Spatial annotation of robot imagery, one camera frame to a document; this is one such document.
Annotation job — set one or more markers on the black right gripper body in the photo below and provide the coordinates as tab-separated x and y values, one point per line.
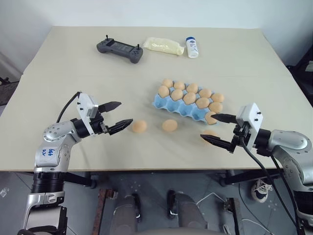
240	137

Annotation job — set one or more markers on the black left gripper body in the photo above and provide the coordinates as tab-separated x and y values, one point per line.
99	124

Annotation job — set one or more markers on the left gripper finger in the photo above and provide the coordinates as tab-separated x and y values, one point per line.
121	125
111	105

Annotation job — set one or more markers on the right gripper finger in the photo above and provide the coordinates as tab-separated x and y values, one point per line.
217	141
226	118

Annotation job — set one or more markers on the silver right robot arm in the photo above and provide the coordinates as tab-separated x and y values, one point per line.
288	142

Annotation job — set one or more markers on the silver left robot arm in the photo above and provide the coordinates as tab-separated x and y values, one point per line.
51	151

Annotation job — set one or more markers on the blue egg tray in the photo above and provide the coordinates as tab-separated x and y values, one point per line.
181	107

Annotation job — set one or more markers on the brown egg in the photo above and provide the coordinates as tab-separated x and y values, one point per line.
215	107
217	97
177	94
210	133
192	87
179	85
167	82
205	93
163	91
189	98
209	120
202	103
139	126
169	125

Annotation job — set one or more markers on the grey handheld remote controller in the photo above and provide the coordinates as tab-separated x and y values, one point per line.
117	47

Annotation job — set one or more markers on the dark sneaker with white laces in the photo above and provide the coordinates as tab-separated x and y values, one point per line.
260	192

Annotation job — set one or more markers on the white bottle with blue cap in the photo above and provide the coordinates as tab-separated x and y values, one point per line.
192	49

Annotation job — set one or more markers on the clear bag of white grains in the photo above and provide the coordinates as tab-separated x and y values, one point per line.
161	45

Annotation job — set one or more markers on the dark grey rounded shape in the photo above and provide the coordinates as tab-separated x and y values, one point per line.
188	215
124	215

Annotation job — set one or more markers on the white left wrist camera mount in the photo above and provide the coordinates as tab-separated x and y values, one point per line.
86	107

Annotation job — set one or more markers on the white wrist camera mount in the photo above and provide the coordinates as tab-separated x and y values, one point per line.
86	107
252	117

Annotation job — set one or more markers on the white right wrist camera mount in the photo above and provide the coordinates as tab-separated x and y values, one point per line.
252	117

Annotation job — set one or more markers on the black table frame leg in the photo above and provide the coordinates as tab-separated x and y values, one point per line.
234	178
80	180

